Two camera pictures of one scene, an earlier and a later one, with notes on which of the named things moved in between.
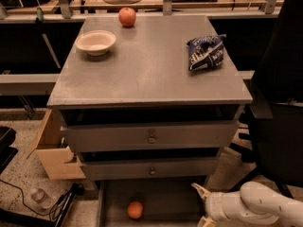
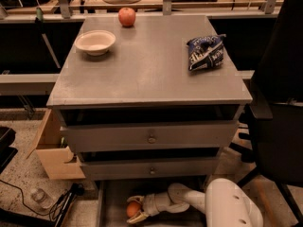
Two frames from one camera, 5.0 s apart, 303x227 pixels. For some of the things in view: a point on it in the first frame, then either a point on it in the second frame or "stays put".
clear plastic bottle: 40,198 stays put
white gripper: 215,206 to 153,203
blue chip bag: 205,52 stays put
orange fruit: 134,209 stays put
